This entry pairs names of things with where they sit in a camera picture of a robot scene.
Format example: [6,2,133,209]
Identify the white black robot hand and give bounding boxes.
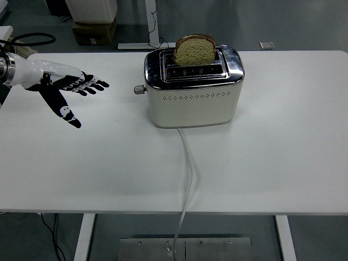
[11,53,110,129]

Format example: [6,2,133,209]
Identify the cream chrome toaster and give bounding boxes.
[143,43,245,129]

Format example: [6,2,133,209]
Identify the person's leg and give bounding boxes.
[10,44,39,59]

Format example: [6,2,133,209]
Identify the white side table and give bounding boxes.
[0,26,14,41]

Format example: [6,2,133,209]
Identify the black cabinet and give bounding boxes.
[46,0,72,16]

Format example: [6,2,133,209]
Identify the brown cardboard box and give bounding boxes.
[71,18,117,46]

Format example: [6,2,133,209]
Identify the white box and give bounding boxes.
[64,0,118,23]

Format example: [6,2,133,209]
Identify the white desk stand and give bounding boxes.
[117,0,176,51]

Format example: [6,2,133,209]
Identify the brown bread slice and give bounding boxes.
[173,34,217,67]

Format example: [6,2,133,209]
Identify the white table leg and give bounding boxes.
[274,215,297,261]
[73,213,96,261]

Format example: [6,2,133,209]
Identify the grey metal plate with screws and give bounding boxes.
[119,237,253,261]

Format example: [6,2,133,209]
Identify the thin black cable on stand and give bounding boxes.
[148,0,169,47]

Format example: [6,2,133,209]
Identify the black cable under table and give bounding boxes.
[40,213,67,261]
[53,213,59,261]

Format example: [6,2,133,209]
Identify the white toaster power cable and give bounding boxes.
[171,127,197,259]

